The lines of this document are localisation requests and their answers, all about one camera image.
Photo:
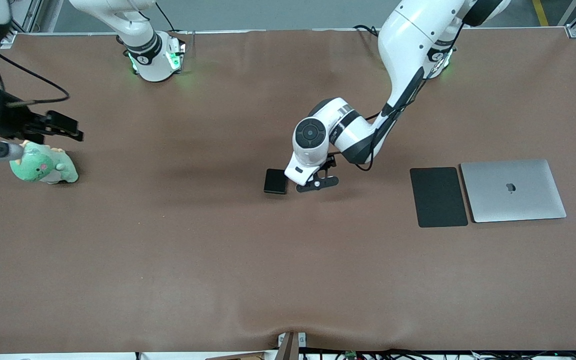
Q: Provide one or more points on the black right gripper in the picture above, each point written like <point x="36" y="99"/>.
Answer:
<point x="14" y="121"/>

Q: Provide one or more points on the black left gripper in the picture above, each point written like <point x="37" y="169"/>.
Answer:
<point x="331" y="161"/>

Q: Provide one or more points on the small black square box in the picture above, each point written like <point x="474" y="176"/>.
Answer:
<point x="275" y="181"/>

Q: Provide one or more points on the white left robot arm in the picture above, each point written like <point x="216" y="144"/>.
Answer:
<point x="408" y="40"/>

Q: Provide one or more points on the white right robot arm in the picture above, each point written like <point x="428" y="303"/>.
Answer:
<point x="148" y="55"/>

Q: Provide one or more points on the black mouse pad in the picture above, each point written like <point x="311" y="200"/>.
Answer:
<point x="438" y="197"/>

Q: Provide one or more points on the green dinosaur plush toy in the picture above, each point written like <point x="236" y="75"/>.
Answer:
<point x="38" y="167"/>

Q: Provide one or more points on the brown table cover mat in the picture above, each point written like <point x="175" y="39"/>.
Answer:
<point x="218" y="260"/>

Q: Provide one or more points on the small green connector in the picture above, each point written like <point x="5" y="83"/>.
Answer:
<point x="351" y="354"/>

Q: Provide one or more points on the silver laptop with apple logo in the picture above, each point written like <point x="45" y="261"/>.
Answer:
<point x="513" y="205"/>

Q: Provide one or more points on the metal table edge bracket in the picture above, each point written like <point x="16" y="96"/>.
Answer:
<point x="288" y="347"/>

